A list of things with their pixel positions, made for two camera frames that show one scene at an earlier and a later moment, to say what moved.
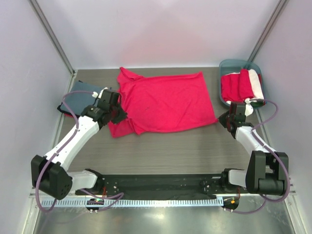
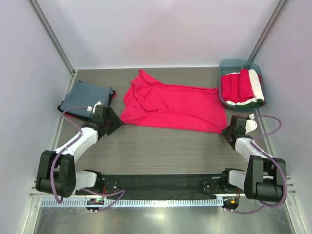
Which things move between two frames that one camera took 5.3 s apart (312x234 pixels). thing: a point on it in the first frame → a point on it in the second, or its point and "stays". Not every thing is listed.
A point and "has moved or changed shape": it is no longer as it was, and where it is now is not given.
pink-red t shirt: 161,102 has moved or changed shape
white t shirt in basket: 255,85 stays
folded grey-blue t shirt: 78,102 stays
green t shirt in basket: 258,103 stays
